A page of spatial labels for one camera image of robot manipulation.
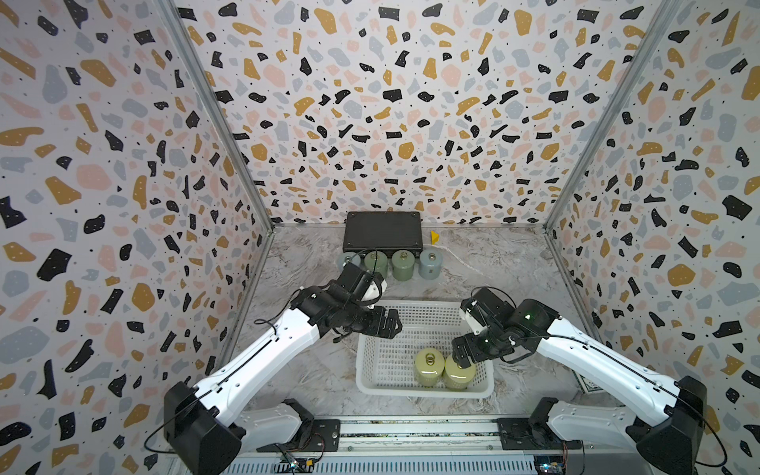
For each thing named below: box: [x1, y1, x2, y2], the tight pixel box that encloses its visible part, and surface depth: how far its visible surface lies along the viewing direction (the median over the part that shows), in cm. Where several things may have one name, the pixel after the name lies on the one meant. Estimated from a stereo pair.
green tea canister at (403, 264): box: [390, 249, 416, 283], surface depth 103 cm
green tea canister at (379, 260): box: [364, 250, 389, 280], surface depth 102 cm
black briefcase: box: [342, 210, 423, 256], surface depth 119 cm
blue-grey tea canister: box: [418, 249, 444, 281], surface depth 103 cm
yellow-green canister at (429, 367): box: [414, 348, 446, 387], surface depth 79 cm
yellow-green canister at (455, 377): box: [444, 353, 476, 390], surface depth 78 cm
